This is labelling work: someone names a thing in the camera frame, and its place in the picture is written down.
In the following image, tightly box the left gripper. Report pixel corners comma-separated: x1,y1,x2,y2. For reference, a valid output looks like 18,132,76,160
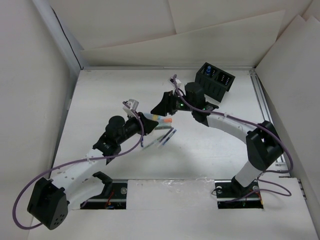
116,111,157,145

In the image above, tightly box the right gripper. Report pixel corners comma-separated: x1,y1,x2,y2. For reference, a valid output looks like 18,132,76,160
150,91,196,117

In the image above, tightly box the blue spray bottle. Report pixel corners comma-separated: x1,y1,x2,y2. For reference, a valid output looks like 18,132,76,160
204,66,212,76

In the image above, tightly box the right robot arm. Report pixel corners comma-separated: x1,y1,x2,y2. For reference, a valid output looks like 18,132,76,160
150,82,284,197

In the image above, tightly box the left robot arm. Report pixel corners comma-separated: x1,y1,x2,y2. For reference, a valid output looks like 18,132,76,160
27,112,159,230

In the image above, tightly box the black pen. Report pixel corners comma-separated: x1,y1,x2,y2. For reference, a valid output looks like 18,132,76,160
154,126,172,131

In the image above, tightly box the green cap highlighter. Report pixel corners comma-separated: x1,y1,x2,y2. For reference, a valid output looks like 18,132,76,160
156,122,172,128

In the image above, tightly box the orange cap highlighter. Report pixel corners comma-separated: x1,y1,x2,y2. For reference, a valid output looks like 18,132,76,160
158,118,173,123

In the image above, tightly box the green gel pen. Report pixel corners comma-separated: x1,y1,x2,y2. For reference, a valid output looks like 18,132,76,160
141,135,164,151

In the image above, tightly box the dark cap gel pen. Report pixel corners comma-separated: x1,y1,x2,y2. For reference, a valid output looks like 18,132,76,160
156,127,174,148

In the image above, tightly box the blue cap gel pen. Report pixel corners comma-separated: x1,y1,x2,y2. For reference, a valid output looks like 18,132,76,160
158,129,177,148

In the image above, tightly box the black slotted organizer box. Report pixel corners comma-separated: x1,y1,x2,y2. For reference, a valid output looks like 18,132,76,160
195,62,236,103

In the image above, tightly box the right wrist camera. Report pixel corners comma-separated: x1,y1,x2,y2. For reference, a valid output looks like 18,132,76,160
168,76,182,88

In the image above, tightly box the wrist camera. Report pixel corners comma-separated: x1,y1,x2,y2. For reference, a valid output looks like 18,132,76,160
122,99,139,116
168,76,182,88

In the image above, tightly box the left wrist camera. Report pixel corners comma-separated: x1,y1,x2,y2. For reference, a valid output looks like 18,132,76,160
122,99,139,116

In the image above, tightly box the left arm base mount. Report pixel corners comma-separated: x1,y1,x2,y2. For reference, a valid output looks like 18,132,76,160
80,171,128,210

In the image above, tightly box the aluminium rail right side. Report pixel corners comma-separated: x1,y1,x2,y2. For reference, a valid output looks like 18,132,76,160
249,70,307,201

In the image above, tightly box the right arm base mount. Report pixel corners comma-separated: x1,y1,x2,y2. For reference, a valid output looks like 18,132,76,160
211,179,264,210

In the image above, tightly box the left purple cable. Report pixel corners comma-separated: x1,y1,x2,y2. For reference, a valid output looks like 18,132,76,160
12,101,146,230

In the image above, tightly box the purple cable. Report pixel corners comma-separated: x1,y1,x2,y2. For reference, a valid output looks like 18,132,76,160
169,74,294,203
12,101,146,230

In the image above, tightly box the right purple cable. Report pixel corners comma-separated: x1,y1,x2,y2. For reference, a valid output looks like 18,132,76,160
169,74,294,203

